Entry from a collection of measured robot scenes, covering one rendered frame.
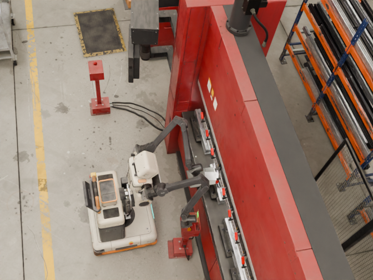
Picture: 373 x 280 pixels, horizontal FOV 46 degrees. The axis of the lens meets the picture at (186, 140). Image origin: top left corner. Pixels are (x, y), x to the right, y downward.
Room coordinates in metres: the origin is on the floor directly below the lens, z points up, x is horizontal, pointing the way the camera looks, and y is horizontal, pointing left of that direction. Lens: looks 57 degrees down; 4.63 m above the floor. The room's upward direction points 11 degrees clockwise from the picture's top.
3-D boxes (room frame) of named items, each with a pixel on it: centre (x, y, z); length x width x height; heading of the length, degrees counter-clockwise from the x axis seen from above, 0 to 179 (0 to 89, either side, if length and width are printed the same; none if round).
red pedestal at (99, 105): (3.18, 1.17, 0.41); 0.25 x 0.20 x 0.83; 112
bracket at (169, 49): (3.12, 0.39, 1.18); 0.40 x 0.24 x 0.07; 22
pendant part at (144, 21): (2.99, 0.59, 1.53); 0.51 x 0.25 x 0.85; 12
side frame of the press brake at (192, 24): (2.98, -0.15, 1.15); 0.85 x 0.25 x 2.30; 112
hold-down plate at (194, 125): (2.55, -0.07, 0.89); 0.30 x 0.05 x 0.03; 22
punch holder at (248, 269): (1.11, -0.71, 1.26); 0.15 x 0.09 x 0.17; 22
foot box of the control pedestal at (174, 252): (1.57, -0.16, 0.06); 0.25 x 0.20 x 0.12; 105
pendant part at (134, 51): (2.93, 0.67, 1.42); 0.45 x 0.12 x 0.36; 12
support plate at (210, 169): (1.96, -0.21, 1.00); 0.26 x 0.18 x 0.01; 112
